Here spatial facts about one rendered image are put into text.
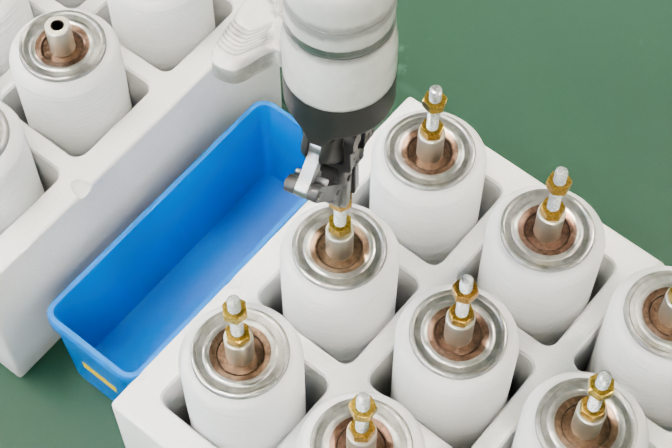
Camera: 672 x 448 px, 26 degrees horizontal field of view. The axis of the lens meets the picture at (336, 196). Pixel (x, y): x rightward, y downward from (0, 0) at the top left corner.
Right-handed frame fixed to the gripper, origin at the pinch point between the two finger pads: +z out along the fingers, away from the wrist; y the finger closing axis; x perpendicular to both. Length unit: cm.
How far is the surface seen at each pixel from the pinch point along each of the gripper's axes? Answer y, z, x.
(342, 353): -4.2, 19.7, -2.3
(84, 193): -0.8, 18.1, 24.3
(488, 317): -0.7, 10.0, -13.0
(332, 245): -1.1, 8.1, 0.1
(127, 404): -16.6, 17.3, 10.8
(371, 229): 2.5, 10.0, -1.6
